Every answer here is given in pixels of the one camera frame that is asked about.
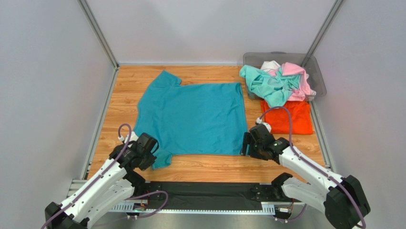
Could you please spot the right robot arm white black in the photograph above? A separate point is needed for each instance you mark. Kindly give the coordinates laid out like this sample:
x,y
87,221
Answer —
x,y
341,199

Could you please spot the left aluminium corner post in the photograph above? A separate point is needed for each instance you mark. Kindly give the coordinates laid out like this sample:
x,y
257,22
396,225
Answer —
x,y
86,8

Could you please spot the mint green t shirt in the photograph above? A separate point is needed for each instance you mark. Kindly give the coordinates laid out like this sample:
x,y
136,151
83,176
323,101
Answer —
x,y
265,86

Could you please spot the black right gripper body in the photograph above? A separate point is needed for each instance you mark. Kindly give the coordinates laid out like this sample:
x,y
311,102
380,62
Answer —
x,y
248,143

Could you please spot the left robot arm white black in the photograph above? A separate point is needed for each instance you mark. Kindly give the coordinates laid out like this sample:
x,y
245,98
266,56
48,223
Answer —
x,y
113,183

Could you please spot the teal t shirt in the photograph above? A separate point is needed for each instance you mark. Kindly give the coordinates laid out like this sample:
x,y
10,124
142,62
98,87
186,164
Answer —
x,y
195,119

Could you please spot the right aluminium corner post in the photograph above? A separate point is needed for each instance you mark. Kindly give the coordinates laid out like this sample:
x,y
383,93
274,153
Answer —
x,y
334,11

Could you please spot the clear plastic bin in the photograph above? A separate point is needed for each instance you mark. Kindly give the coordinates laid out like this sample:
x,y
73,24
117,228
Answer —
x,y
309,63

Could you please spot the aluminium corner post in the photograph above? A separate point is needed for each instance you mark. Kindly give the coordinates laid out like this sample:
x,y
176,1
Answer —
x,y
334,11
86,8

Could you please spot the aluminium front frame rail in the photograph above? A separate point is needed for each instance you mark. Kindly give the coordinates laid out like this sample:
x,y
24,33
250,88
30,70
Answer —
x,y
158,199

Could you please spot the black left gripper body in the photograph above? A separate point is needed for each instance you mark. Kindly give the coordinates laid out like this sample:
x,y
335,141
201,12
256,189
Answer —
x,y
149,158

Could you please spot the white t shirt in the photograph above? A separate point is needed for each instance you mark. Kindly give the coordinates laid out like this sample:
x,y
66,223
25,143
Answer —
x,y
270,66

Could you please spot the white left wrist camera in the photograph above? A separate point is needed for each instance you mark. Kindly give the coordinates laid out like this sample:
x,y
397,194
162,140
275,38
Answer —
x,y
130,137

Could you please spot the pink t shirt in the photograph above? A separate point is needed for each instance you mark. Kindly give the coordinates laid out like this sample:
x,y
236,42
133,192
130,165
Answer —
x,y
295,79

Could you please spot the folded orange t shirt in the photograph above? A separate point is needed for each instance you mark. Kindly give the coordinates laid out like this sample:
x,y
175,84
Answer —
x,y
278,118

